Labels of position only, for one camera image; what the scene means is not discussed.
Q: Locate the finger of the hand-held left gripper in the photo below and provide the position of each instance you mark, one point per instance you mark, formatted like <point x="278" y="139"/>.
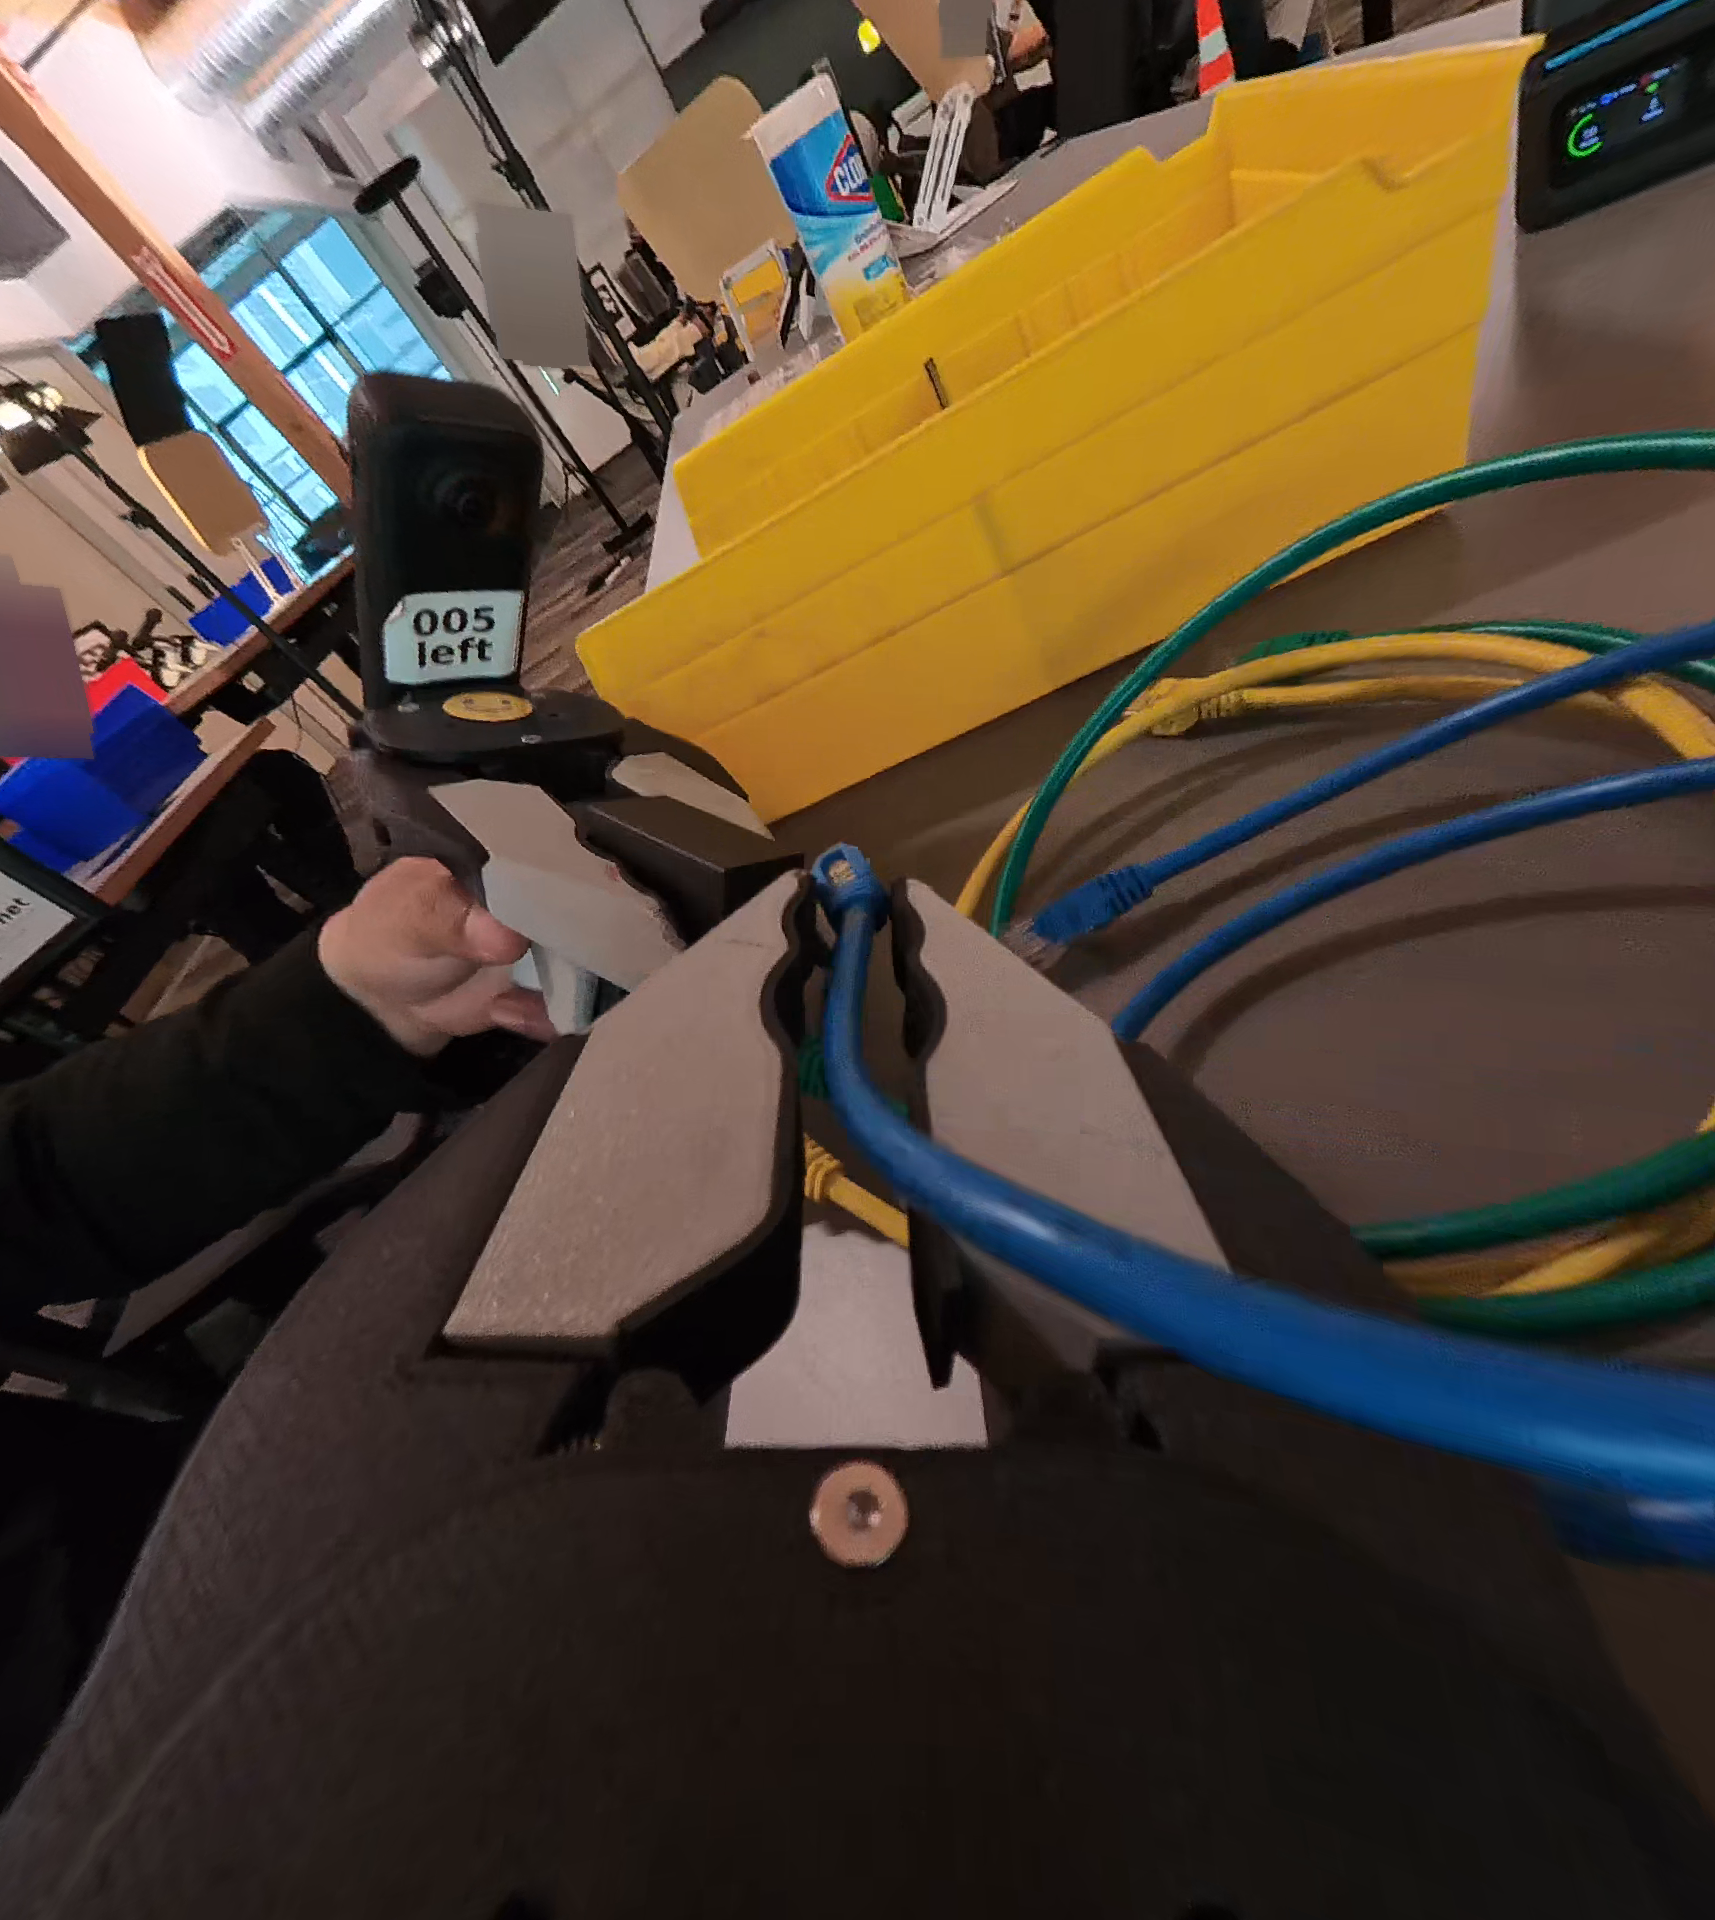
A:
<point x="684" y="789"/>
<point x="558" y="879"/>

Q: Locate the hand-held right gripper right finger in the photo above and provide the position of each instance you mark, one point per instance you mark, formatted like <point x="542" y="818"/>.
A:
<point x="1052" y="1111"/>

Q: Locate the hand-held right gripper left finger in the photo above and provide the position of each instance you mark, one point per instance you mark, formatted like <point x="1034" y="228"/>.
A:
<point x="632" y="1184"/>

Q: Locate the black network switch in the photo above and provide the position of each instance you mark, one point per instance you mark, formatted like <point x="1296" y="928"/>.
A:
<point x="714" y="879"/>

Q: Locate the yellow plastic bin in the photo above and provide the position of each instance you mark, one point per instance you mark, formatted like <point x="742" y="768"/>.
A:
<point x="1022" y="524"/>

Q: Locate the person's left forearm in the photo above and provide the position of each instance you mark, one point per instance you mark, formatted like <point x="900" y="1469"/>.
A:
<point x="122" y="1141"/>

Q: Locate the person's left hand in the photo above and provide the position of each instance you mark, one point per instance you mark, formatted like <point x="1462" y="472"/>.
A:
<point x="414" y="961"/>

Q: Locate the blue plastic bin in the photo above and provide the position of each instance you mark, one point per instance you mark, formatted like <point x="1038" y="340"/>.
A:
<point x="92" y="781"/>

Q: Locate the wipes canister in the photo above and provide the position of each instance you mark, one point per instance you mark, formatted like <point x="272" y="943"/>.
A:
<point x="834" y="210"/>

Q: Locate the orange traffic cone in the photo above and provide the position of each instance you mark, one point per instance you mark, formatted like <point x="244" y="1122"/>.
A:
<point x="1214" y="44"/>

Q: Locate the small black device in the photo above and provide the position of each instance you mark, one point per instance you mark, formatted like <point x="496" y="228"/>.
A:
<point x="1645" y="112"/>

